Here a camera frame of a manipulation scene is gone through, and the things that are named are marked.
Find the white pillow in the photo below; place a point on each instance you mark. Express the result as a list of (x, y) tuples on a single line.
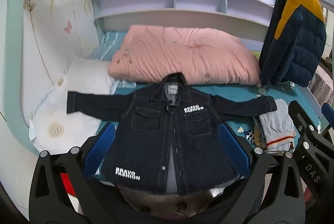
[(67, 114)]

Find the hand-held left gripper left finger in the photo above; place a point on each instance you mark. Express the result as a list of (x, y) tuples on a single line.
[(100, 147)]

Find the teal quilted bedspread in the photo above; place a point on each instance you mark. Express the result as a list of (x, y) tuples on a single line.
[(229, 95)]

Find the navy and yellow puffer jacket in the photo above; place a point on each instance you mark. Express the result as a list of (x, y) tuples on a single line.
[(294, 39)]

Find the pink floral cloth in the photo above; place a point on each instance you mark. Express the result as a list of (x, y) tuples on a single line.
[(323, 85)]

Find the dark denim jacket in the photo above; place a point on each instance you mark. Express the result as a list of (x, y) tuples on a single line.
[(156, 135)]

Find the light blue striped sheet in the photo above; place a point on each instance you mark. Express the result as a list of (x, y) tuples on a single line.
[(109, 44)]

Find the white floral bed panel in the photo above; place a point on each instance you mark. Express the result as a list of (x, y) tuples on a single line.
[(52, 39)]

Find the folded grey pants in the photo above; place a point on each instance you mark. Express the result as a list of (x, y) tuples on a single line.
[(278, 127)]

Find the pink embroidered quilt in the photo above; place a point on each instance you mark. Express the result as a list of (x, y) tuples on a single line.
[(182, 54)]

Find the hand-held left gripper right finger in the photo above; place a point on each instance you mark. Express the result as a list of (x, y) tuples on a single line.
[(233, 147)]

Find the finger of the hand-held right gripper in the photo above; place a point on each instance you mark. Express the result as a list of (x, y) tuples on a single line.
[(300, 117), (328, 112)]

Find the light blue folded clothes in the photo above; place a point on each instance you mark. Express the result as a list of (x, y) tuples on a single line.
[(258, 136)]

